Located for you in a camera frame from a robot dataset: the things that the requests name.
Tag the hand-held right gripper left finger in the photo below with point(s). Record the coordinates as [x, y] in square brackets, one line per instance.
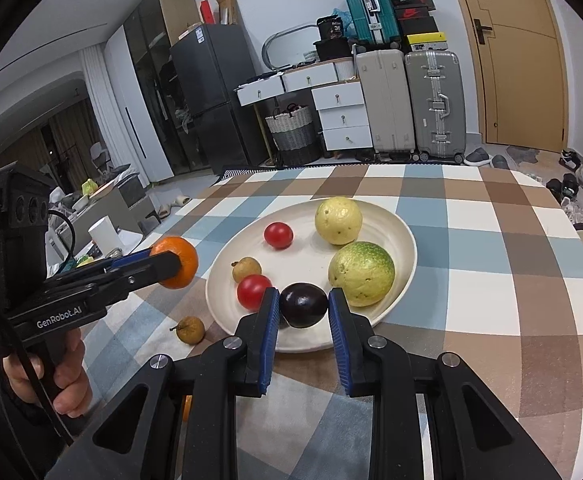
[266, 340]

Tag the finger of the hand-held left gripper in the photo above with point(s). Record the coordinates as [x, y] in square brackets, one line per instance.
[151, 270]
[129, 259]

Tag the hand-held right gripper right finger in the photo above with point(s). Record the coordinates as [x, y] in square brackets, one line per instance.
[341, 340]

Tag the red tomato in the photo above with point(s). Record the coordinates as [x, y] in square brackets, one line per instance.
[278, 235]
[254, 292]

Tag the dark purple plum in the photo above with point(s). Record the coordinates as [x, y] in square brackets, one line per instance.
[303, 305]

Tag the green round melon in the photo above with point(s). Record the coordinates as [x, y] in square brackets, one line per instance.
[361, 274]

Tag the small brown longan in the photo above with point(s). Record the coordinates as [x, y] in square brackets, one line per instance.
[246, 269]
[191, 331]

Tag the cream round plate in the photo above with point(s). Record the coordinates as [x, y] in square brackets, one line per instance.
[304, 260]

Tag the yellow guava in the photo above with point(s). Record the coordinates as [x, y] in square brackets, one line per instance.
[338, 221]

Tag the person's left forearm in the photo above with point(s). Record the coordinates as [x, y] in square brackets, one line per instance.
[21, 432]

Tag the person's left hand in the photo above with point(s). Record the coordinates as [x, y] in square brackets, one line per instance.
[73, 380]

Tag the white cylinder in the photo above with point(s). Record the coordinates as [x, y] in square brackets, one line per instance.
[103, 235]

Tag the grey low cabinet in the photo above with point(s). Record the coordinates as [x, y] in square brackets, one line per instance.
[126, 195]

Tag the pair of beige slippers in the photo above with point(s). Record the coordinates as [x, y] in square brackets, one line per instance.
[171, 206]

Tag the yellow green toy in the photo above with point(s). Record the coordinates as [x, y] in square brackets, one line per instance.
[89, 187]

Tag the grey office chair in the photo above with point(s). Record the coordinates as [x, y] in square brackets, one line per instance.
[100, 157]

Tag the striped rug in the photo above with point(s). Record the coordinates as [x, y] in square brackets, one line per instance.
[236, 174]

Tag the brown curtain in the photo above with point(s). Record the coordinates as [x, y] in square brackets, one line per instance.
[66, 140]

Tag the white wardrobe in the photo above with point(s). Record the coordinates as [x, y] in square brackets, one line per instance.
[121, 120]

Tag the white curtain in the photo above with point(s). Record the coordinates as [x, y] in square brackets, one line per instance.
[101, 110]

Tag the dark glass door wardrobe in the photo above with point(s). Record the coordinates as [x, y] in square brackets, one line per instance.
[154, 100]

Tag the black refrigerator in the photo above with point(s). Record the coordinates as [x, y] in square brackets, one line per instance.
[211, 95]

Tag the woven laundry basket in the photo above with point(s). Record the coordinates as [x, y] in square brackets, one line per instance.
[294, 135]

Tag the white dressing table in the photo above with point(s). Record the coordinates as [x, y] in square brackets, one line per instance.
[344, 115]

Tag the grey slipper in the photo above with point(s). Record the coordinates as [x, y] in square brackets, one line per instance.
[476, 157]
[499, 162]

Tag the beige suitcase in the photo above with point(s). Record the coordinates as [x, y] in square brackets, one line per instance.
[386, 105]

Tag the silver suitcase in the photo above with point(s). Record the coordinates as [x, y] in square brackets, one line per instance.
[434, 105]

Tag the red bag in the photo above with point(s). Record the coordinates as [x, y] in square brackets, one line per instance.
[206, 12]

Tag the grey floor mat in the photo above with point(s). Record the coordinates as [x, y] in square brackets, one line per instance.
[521, 154]

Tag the oval mirror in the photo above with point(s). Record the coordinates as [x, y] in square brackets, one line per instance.
[291, 45]

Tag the cardboard box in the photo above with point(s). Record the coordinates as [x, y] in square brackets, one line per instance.
[227, 10]

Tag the white ribbed bin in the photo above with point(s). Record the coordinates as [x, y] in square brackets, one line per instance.
[347, 69]

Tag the black storage box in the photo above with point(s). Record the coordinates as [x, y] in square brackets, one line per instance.
[334, 51]

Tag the pile of shoes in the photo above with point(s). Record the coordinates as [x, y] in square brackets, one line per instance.
[581, 180]

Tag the black printed bag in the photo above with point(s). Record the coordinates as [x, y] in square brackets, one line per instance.
[331, 29]

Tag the yellow shoe box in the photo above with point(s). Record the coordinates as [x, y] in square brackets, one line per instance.
[426, 41]

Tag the blue plastic bag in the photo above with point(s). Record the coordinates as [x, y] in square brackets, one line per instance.
[347, 20]

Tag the wooden door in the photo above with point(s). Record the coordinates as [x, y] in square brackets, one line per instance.
[516, 60]

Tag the teal suitcase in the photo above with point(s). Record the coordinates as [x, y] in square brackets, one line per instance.
[364, 7]

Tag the black and red shoe box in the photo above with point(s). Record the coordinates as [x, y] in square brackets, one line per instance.
[411, 0]

